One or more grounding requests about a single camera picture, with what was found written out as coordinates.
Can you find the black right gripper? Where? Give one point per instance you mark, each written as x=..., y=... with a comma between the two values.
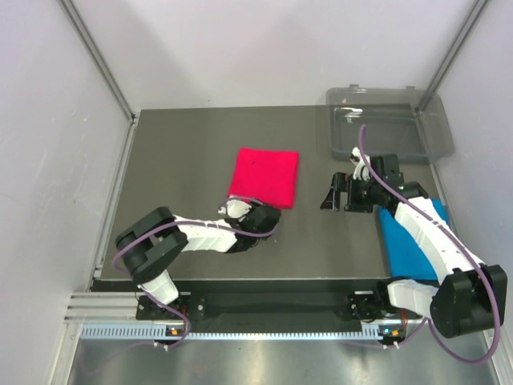
x=339, y=184

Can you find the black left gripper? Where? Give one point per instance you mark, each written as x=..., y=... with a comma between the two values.
x=264, y=237

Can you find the red t shirt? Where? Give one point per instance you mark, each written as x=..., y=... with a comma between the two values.
x=269, y=176

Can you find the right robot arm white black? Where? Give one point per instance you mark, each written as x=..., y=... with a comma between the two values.
x=470, y=295

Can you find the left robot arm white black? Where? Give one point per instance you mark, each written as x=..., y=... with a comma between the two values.
x=149, y=246

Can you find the blue folded t shirt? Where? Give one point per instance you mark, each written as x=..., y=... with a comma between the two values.
x=405, y=257

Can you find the clear plastic storage bin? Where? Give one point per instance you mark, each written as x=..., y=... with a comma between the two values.
x=407, y=122

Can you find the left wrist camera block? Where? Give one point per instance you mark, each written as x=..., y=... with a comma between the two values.
x=256, y=219

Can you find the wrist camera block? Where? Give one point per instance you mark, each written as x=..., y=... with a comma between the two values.
x=386, y=166
x=256, y=219

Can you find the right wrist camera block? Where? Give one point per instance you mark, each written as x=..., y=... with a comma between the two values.
x=386, y=166

